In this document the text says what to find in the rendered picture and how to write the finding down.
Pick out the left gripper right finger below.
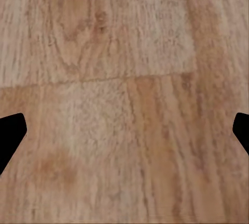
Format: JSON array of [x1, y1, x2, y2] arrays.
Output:
[[232, 113, 249, 154]]

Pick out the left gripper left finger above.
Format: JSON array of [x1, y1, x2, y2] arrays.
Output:
[[0, 113, 27, 175]]

